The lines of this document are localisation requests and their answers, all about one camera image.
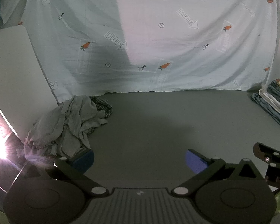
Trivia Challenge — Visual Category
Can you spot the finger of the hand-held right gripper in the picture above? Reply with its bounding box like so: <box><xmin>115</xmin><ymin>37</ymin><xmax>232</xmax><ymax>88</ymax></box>
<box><xmin>253</xmin><ymin>142</ymin><xmax>280</xmax><ymax>168</ymax></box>

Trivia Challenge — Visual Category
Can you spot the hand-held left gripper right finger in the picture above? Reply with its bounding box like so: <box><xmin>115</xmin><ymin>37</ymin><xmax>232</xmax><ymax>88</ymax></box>
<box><xmin>173</xmin><ymin>148</ymin><xmax>268</xmax><ymax>197</ymax></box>

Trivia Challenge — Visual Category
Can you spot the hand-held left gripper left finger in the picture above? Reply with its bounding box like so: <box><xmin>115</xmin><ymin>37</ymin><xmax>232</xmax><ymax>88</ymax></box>
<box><xmin>22</xmin><ymin>149</ymin><xmax>110</xmax><ymax>197</ymax></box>

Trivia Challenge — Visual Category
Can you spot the grey zip hoodie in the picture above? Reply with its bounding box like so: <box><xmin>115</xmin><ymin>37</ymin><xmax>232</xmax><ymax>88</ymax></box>
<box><xmin>23</xmin><ymin>95</ymin><xmax>108</xmax><ymax>160</ymax></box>

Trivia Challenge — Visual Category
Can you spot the blue folded garment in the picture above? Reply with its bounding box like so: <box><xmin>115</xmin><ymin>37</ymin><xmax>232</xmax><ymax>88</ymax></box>
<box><xmin>250</xmin><ymin>79</ymin><xmax>280</xmax><ymax>132</ymax></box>

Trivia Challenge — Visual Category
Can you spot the white folded garment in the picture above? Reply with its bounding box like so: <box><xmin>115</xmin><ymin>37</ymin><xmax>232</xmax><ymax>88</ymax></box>
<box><xmin>259</xmin><ymin>89</ymin><xmax>280</xmax><ymax>115</ymax></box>

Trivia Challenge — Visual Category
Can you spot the checkered shirt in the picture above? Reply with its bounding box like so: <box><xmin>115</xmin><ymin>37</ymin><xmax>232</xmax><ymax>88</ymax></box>
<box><xmin>89</xmin><ymin>96</ymin><xmax>113</xmax><ymax>136</ymax></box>

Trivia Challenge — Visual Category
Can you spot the white flat panel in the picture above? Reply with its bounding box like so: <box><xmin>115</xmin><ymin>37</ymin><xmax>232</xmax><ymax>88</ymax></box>
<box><xmin>0</xmin><ymin>25</ymin><xmax>59</xmax><ymax>145</ymax></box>

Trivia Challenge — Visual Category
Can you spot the carrot print bed sheet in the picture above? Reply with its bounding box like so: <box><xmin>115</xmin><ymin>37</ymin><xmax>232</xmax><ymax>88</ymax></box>
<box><xmin>0</xmin><ymin>0</ymin><xmax>280</xmax><ymax>104</ymax></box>

